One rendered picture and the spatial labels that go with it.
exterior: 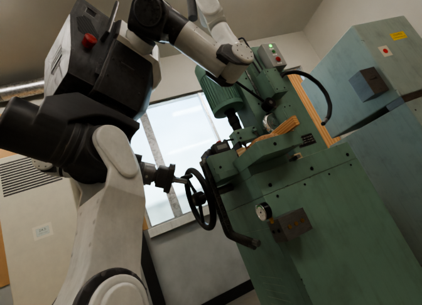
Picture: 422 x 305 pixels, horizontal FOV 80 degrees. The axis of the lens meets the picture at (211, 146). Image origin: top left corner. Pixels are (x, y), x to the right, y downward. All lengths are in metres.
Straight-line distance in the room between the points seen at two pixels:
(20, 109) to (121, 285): 0.39
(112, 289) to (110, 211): 0.16
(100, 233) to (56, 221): 1.80
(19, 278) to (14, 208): 0.51
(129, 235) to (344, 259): 0.85
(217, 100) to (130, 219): 0.87
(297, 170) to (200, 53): 0.64
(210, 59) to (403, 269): 1.15
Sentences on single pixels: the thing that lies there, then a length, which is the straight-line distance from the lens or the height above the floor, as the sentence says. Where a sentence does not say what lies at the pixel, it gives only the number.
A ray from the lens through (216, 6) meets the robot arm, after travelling 0.95.
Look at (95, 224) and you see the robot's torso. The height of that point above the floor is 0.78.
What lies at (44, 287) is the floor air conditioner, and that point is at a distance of 2.38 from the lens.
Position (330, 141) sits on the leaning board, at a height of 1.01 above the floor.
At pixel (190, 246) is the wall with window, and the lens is 2.54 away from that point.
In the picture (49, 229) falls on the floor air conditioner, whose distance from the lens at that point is 2.38.
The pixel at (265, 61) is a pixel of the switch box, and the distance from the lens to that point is 1.52.
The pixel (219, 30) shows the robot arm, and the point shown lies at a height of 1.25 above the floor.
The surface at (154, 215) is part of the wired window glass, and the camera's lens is 2.61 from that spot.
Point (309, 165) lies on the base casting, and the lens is 1.19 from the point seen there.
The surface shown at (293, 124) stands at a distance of 1.01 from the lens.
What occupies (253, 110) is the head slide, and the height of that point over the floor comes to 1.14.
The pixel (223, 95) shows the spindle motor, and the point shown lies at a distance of 1.33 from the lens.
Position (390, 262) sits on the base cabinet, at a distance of 1.36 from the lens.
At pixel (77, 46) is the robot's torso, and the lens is 0.76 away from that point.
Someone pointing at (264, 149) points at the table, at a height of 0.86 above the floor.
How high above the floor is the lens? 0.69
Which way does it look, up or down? 16 degrees up
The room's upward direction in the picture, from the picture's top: 23 degrees counter-clockwise
